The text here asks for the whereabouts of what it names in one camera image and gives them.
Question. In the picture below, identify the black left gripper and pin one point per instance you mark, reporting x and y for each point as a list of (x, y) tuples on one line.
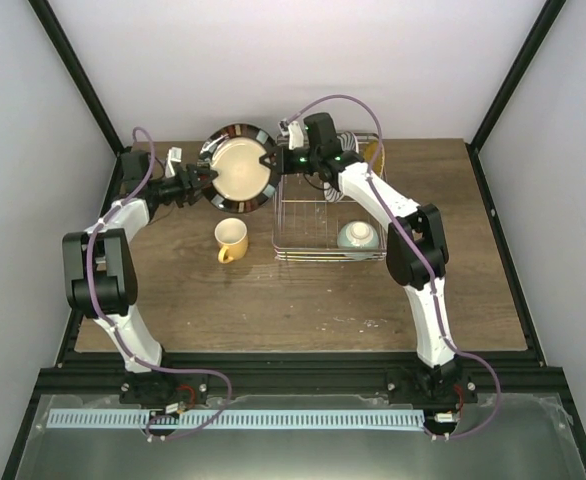
[(191, 185)]

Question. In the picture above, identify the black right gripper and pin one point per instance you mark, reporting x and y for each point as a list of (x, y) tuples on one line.
[(283, 166)]

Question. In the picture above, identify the dark multicolour rimmed plate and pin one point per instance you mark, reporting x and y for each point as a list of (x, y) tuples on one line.
[(242, 184)]

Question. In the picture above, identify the blue striped white plate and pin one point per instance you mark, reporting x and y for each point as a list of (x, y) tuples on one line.
[(349, 142)]

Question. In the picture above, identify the yellow woven bamboo plate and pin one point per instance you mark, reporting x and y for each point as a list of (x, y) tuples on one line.
[(373, 150)]

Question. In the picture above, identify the green dotted white bowl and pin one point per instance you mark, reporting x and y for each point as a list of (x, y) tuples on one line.
[(358, 241)]

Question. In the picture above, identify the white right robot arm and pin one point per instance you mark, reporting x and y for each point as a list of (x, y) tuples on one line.
[(416, 248)]

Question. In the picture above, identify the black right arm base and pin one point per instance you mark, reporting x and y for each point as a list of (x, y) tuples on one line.
[(417, 384)]

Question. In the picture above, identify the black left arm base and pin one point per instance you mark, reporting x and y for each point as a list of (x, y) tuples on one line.
[(157, 390)]

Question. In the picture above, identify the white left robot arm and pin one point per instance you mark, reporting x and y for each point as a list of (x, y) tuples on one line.
[(99, 272)]

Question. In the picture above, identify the yellow ceramic mug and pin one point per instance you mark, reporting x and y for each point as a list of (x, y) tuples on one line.
[(231, 235)]

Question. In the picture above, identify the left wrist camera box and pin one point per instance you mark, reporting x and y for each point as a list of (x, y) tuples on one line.
[(173, 160)]

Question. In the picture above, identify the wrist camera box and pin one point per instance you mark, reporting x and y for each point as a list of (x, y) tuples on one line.
[(293, 132), (173, 160)]

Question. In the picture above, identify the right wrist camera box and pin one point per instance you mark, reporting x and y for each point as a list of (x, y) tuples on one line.
[(293, 132)]

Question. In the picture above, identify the steel wire dish rack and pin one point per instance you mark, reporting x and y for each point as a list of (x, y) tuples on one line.
[(308, 220)]

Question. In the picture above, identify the black aluminium frame post left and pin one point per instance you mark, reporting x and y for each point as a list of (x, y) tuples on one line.
[(62, 45)]

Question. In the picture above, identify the black aluminium frame post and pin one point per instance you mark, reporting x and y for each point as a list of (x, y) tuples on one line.
[(536, 36), (62, 45)]

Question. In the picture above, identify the light blue slotted cable duct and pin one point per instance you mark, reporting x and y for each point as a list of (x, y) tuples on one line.
[(392, 420)]

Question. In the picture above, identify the black aluminium frame post right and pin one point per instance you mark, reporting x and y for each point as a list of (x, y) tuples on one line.
[(536, 36)]

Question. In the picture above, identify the black front frame rail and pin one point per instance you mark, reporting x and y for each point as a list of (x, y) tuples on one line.
[(354, 373)]

